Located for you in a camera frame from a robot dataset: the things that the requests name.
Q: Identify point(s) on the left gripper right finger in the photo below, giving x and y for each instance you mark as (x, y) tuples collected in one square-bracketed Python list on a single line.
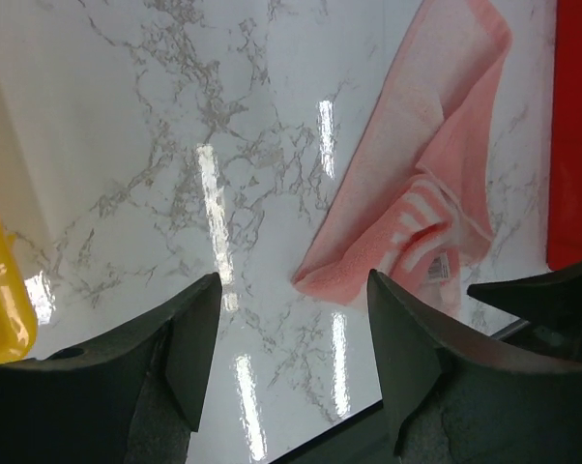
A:
[(454, 395)]

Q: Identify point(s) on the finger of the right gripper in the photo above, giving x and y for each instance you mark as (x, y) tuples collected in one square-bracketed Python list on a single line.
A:
[(555, 295)]

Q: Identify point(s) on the red plastic tray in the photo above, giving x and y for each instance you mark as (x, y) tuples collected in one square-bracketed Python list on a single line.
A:
[(564, 242)]

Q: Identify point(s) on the yellow plastic tray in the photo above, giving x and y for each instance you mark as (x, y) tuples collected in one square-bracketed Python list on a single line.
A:
[(18, 319)]

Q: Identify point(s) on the pink printed towel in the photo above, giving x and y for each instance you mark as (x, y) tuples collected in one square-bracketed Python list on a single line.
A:
[(412, 203)]

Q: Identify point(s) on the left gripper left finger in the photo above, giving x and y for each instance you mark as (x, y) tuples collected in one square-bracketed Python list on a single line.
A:
[(148, 376)]

